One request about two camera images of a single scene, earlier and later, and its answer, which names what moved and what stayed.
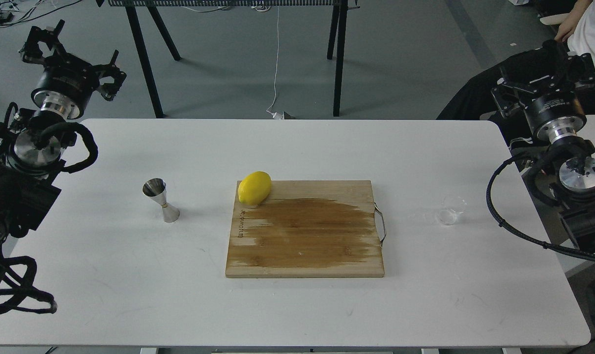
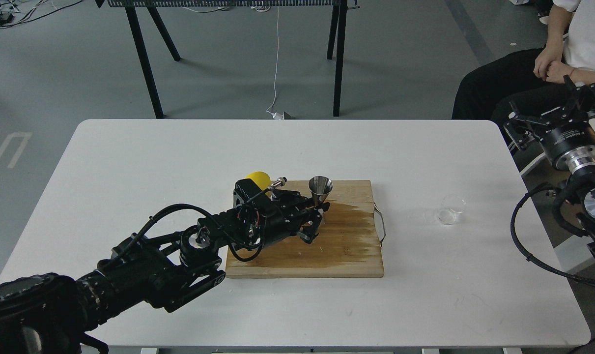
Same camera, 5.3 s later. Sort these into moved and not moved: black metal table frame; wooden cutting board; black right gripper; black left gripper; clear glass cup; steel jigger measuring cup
Moved: black left gripper; steel jigger measuring cup; black right gripper
Not moved: black metal table frame; clear glass cup; wooden cutting board
